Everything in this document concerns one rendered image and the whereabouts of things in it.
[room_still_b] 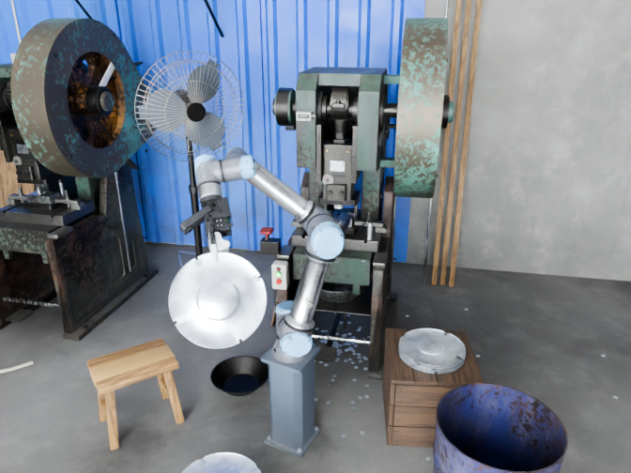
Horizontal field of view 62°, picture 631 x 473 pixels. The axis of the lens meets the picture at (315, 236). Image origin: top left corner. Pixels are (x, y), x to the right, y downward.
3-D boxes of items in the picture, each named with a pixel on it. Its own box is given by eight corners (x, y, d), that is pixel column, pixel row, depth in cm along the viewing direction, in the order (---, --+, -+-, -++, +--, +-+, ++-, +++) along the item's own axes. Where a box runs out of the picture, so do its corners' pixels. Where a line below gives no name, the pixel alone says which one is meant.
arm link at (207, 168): (216, 150, 170) (190, 155, 169) (222, 179, 166) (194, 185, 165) (220, 162, 177) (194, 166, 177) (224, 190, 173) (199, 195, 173)
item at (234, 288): (284, 317, 160) (284, 317, 159) (196, 366, 153) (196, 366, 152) (238, 236, 163) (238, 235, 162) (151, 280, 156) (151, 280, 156)
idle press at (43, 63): (100, 357, 292) (37, 17, 226) (-47, 334, 312) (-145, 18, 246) (211, 249, 430) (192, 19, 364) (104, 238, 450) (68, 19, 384)
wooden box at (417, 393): (474, 450, 228) (484, 384, 215) (387, 445, 230) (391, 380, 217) (457, 389, 265) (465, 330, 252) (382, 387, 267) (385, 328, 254)
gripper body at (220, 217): (234, 227, 161) (227, 193, 166) (205, 231, 159) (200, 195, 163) (232, 237, 168) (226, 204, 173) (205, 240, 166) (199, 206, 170)
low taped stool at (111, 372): (169, 393, 263) (161, 337, 251) (186, 422, 245) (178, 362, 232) (98, 419, 246) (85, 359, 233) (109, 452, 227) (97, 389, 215)
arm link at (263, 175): (337, 215, 204) (237, 136, 186) (344, 225, 194) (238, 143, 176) (318, 237, 206) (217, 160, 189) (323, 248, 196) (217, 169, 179)
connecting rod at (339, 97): (349, 160, 255) (350, 87, 242) (324, 159, 257) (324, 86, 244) (354, 150, 274) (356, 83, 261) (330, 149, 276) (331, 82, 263)
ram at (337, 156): (350, 203, 260) (351, 144, 249) (320, 201, 263) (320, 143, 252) (354, 192, 276) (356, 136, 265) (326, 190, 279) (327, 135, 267)
